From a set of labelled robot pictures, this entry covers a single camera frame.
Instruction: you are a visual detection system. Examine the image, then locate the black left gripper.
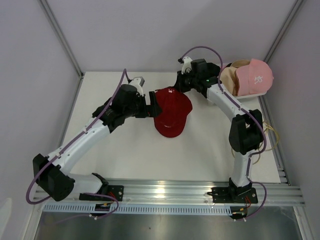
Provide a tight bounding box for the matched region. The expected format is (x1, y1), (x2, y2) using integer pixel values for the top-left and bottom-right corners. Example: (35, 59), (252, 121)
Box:
(124, 91), (162, 119)

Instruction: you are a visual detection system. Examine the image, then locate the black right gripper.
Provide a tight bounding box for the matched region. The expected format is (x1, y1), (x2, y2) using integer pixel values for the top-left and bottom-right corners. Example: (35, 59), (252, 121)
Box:
(172, 70), (198, 94)

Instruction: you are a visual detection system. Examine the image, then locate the red baseball cap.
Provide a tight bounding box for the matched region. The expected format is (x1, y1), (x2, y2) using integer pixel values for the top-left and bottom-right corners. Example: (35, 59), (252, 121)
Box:
(154, 87), (193, 138)

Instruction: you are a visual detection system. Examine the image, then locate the pink baseball cap white logo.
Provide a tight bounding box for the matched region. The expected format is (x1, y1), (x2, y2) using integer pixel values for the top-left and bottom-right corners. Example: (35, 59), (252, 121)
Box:
(235, 58), (274, 96)

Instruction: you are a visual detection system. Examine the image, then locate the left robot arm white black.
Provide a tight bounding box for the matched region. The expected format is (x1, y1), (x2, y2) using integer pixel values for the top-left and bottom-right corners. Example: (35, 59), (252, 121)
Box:
(32, 84), (162, 202)

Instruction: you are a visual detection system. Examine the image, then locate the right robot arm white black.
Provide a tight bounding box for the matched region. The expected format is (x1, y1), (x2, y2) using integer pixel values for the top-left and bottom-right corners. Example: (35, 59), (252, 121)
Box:
(174, 56), (266, 202)

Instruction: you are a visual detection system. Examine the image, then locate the beige baseball cap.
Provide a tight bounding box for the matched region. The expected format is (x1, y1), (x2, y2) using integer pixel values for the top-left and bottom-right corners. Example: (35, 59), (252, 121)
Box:
(220, 59), (250, 96)

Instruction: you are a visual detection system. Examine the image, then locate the white plastic basket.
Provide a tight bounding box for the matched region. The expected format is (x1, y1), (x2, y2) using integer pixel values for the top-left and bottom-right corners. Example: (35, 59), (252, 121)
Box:
(221, 82), (265, 98)

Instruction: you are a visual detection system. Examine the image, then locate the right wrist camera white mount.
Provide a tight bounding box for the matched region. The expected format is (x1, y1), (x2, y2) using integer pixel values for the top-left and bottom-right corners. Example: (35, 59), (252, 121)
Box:
(178, 56), (193, 75)

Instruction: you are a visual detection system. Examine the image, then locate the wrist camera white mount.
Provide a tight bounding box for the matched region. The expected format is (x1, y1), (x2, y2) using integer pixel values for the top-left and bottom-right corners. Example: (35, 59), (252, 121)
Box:
(178, 56), (193, 75)
(128, 76), (145, 96)

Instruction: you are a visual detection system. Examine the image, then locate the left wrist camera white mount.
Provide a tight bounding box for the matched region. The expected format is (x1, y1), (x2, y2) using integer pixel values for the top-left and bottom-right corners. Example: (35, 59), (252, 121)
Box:
(128, 76), (145, 96)

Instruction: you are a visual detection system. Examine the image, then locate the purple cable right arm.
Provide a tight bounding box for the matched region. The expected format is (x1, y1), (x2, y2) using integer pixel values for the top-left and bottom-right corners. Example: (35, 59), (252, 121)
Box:
(178, 45), (270, 218)

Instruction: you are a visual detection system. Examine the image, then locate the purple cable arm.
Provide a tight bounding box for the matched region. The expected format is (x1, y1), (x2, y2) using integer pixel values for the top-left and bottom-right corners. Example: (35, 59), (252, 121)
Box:
(26, 68), (131, 205)
(178, 45), (270, 218)

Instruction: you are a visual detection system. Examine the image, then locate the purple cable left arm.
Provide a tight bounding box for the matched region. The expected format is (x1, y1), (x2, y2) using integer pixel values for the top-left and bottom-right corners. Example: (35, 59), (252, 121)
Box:
(26, 68), (131, 205)

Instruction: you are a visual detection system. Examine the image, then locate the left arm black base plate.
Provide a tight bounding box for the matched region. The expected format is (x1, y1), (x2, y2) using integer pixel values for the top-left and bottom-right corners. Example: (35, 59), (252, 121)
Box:
(79, 185), (125, 202)

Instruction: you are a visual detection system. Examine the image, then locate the beige wire hat stand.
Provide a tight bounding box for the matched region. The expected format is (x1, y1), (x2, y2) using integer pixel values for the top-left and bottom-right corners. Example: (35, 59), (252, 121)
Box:
(231, 119), (280, 166)

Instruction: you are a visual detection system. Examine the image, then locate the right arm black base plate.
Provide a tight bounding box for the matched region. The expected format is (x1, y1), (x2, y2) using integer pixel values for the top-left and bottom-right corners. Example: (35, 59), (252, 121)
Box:
(206, 186), (258, 204)

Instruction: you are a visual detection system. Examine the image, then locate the right aluminium corner post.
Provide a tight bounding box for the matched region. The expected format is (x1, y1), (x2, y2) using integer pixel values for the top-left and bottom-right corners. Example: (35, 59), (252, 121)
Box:
(263, 0), (306, 64)

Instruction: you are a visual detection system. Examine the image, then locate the aluminium corner post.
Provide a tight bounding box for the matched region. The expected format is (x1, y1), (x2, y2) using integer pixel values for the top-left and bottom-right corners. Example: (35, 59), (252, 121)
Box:
(263, 0), (306, 64)
(37, 0), (84, 78)

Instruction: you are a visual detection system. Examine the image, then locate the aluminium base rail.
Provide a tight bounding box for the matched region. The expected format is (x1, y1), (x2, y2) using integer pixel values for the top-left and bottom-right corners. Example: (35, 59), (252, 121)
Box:
(32, 178), (306, 206)

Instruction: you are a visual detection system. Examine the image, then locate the white slotted cable duct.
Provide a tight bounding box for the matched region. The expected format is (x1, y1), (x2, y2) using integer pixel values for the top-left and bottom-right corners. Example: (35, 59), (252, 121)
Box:
(43, 202), (232, 216)

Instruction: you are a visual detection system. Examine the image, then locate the left aluminium corner post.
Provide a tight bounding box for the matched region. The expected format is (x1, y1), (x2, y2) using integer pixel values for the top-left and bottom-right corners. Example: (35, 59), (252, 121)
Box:
(37, 0), (84, 78)

